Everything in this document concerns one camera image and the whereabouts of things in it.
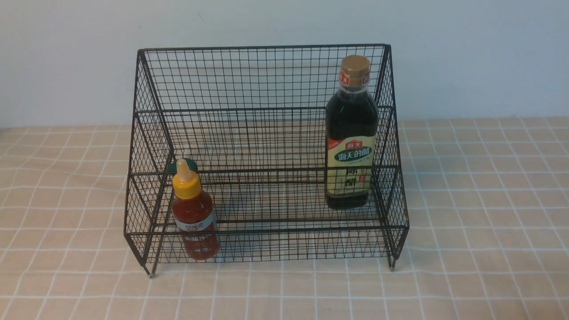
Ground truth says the dark vinegar bottle yellow label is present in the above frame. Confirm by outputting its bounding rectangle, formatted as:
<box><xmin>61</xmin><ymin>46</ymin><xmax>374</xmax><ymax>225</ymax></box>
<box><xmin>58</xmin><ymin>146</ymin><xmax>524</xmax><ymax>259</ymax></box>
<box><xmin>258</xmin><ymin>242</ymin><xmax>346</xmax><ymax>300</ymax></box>
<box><xmin>325</xmin><ymin>55</ymin><xmax>379</xmax><ymax>209</ymax></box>

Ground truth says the red sauce bottle yellow cap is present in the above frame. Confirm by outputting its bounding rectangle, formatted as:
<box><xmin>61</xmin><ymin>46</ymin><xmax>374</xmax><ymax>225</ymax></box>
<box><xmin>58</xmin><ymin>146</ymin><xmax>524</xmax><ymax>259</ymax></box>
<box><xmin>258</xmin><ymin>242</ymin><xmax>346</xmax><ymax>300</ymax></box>
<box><xmin>171</xmin><ymin>158</ymin><xmax>221</xmax><ymax>261</ymax></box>

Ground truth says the green cap seasoning jar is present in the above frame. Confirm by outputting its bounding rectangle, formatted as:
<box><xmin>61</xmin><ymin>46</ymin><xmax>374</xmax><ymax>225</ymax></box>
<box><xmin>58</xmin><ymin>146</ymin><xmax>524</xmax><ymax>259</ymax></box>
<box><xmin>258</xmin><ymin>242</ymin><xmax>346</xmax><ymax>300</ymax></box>
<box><xmin>167</xmin><ymin>158</ymin><xmax>199</xmax><ymax>176</ymax></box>

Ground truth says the beige checkered tablecloth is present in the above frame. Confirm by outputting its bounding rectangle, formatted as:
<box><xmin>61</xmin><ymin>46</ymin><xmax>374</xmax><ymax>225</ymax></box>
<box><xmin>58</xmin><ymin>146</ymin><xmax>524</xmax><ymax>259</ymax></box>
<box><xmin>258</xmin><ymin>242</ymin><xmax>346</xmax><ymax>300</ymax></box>
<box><xmin>0</xmin><ymin>117</ymin><xmax>569</xmax><ymax>320</ymax></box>

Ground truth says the black wire mesh shelf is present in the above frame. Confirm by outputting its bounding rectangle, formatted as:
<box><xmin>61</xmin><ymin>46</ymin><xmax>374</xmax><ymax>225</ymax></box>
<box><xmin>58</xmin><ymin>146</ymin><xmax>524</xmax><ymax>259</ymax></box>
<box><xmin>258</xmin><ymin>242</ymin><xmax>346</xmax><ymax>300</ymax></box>
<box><xmin>124</xmin><ymin>43</ymin><xmax>410</xmax><ymax>277</ymax></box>

